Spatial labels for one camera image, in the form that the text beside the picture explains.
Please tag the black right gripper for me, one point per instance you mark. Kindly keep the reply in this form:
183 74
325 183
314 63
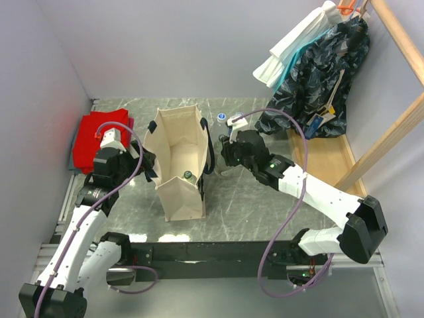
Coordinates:
228 146

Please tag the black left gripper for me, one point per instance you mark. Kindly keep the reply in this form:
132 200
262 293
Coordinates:
134 161

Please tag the beige canvas tote bag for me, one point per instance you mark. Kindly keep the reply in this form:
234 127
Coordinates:
181 141

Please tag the green cap bottle front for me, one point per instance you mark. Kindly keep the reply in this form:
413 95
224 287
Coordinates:
189 177

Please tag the clear bottle white blue cap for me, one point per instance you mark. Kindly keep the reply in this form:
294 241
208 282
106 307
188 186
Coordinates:
221 120

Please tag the green cap glass bottle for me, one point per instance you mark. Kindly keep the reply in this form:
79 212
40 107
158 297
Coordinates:
223 171

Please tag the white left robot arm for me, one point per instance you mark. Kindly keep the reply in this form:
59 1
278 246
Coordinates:
63 287

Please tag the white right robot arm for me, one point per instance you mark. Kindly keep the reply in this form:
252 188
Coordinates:
360 225

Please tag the red folded cloth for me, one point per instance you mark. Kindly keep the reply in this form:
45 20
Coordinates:
87 140

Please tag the blue hang tag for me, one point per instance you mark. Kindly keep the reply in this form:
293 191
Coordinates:
312 126

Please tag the wooden tray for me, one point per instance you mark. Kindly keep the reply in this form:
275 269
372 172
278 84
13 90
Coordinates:
329 159

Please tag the white pleated garment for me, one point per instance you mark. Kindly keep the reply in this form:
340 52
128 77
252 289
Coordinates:
312 26

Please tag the dark patterned shirt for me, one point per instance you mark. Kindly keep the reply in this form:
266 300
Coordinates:
319 82

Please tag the black base beam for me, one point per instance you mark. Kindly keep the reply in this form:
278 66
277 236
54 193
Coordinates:
201 260

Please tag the teal garment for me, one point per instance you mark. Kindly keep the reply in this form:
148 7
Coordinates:
291 63

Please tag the orange clothes hanger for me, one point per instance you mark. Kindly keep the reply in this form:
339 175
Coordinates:
346 7

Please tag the wooden rack frame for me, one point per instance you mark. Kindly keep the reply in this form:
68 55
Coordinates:
385 104

